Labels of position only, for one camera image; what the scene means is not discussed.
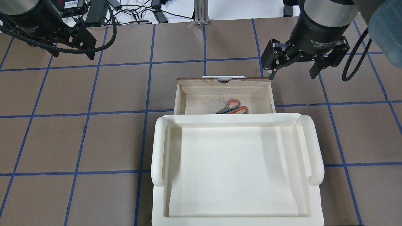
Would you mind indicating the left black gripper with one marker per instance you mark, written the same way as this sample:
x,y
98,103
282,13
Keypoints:
x,y
29,19

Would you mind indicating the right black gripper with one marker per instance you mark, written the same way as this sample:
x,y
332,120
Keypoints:
x,y
317,35

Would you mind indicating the grey orange scissors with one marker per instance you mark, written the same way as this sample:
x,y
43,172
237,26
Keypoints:
x,y
233,106

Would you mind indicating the white drawer handle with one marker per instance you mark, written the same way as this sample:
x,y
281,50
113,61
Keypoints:
x,y
223,77

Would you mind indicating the dark wooden drawer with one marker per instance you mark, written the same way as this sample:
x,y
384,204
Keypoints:
x,y
208,95

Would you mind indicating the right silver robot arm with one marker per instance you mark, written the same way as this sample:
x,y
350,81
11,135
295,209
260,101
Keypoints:
x,y
383,18

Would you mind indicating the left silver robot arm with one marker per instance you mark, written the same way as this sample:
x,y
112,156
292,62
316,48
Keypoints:
x,y
39,23

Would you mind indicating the black power adapter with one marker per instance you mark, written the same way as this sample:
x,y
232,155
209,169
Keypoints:
x,y
96,13

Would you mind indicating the white plastic tray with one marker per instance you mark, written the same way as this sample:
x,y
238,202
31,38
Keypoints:
x,y
236,170

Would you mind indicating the aluminium frame post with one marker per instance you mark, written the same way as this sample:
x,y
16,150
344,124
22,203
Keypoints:
x,y
201,16

